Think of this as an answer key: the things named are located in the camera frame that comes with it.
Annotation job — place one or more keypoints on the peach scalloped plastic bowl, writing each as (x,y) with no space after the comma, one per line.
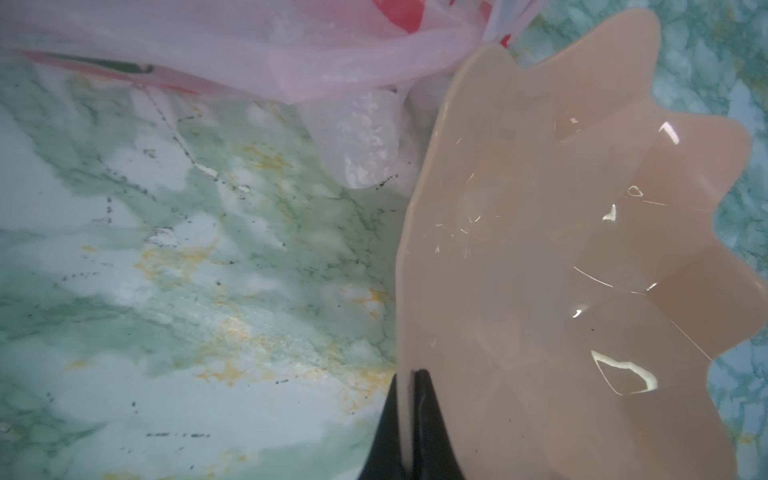
(558,273)

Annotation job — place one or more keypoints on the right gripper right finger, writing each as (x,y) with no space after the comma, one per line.
(433,455)

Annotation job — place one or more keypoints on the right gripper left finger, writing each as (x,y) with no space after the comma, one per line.
(384,461)

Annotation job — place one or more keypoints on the pink translucent plastic bag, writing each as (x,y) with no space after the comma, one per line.
(365,76)

